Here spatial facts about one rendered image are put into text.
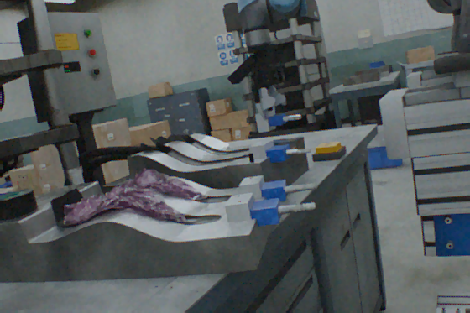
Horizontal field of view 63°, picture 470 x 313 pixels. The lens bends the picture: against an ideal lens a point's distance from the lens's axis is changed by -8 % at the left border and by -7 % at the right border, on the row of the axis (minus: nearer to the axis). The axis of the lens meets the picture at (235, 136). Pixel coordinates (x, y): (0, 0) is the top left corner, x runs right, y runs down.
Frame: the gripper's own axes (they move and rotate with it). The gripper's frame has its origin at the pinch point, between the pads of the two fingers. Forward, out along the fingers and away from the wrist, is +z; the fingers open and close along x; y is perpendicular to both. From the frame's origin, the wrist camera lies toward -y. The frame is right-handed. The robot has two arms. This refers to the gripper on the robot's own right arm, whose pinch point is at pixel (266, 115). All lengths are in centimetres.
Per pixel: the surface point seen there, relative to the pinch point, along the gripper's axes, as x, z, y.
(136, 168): -36.0, 4.6, -20.5
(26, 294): -79, 15, -9
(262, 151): -31.7, 4.6, 12.9
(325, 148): -0.5, 11.9, 16.2
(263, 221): -58, 10, 25
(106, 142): 205, 21, -304
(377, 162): 281, 89, -30
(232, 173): -36.1, 7.7, 7.0
